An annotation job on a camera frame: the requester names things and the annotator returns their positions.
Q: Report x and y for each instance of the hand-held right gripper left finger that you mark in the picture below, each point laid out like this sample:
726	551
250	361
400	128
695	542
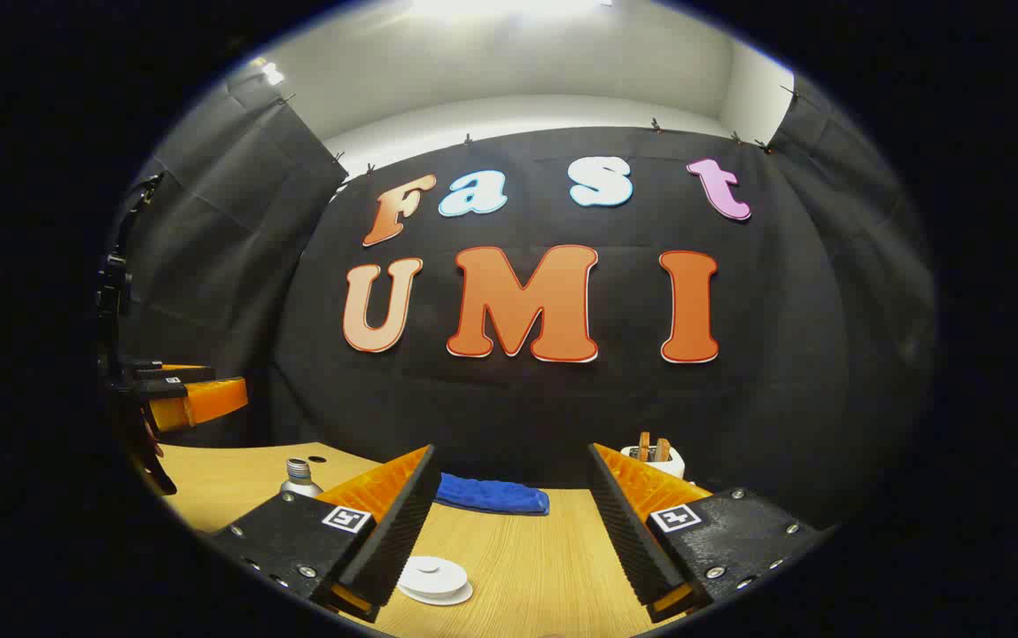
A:
402	532

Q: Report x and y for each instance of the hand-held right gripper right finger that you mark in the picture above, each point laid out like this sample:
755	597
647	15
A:
628	532

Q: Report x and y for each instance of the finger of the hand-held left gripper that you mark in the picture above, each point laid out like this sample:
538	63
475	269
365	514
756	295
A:
207	403
176	372

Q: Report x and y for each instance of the white teacup lid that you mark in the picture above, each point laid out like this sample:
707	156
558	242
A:
431	574

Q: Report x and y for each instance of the silver water bottle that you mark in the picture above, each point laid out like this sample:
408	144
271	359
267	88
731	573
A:
299	478

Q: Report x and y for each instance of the white toaster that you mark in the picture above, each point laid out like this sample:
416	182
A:
672	461

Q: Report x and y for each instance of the brown bread slice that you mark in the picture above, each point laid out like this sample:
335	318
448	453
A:
644	446
663	449

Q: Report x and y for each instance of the blue towel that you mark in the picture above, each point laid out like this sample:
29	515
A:
491	494

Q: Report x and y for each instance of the black backdrop cloth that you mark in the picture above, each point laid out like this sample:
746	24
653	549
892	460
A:
517	416

